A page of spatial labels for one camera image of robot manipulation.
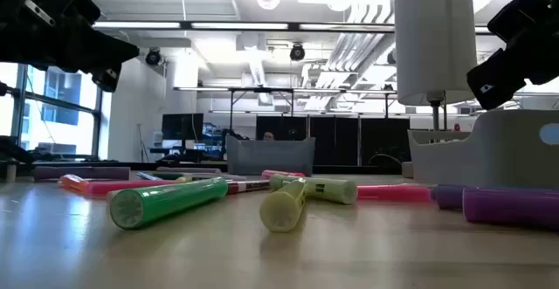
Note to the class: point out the black metal gantry frame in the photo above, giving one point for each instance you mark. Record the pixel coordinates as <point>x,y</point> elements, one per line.
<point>262,90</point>

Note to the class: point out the white plastic bin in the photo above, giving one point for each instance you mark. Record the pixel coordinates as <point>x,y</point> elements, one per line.
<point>502,158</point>

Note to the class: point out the black frame strut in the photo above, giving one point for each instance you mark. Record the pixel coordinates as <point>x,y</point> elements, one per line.
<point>13,149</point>

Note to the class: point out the orange highlighter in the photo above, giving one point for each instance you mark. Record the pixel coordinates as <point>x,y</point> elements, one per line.
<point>72,183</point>

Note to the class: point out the white ceiling ducts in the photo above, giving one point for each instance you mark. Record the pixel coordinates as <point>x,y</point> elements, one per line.
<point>349,53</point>

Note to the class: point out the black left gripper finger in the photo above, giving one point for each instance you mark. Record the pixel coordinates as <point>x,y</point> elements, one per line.
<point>108,78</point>
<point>100,51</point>

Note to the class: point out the cluttered office desk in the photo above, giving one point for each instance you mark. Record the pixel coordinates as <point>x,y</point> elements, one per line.
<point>205,147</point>

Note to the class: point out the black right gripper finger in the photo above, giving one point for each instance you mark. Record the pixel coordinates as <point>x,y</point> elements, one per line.
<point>495,81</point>

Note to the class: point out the pale green highlighter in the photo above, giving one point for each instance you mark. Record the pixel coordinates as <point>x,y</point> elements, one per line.
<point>332,189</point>

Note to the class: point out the black partition wall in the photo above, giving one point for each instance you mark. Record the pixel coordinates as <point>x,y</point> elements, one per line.
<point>336,140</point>

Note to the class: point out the person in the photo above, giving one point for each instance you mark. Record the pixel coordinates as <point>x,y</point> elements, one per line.
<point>268,136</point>

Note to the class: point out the plum and white marker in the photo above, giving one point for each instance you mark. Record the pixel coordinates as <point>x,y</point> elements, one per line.
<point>249,187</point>

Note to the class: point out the black ceiling camera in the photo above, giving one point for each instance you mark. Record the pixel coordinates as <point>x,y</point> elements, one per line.
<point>297,52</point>
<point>153,57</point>

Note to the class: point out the large glass window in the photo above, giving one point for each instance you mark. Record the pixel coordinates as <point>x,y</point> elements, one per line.
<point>65,127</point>

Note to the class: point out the small white post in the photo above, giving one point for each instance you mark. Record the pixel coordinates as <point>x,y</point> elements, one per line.
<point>11,173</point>

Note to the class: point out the white shade table lamp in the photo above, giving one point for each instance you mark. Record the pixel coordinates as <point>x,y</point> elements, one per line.
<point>436,40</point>

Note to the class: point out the black aluminium table frame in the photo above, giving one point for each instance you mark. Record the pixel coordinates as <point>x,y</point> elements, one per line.
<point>144,165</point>

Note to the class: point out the grey translucent plastic bin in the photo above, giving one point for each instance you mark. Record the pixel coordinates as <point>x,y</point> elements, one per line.
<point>271,158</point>

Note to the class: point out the yellow highlighter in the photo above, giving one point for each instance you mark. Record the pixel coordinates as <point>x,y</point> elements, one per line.
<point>281,208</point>

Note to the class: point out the long ceiling light strip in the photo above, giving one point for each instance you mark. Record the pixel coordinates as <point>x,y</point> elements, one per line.
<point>345,27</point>
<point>240,25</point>
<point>135,25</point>

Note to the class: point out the black computer monitor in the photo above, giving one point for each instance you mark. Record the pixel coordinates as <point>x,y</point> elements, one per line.
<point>181,126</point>

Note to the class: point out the green Expo dry-erase marker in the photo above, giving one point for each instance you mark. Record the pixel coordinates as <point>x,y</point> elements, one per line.
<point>174,176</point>

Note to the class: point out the pink highlighter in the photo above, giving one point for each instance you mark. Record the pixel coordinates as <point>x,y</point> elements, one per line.
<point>279,174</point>
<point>393,193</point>
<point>122,187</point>

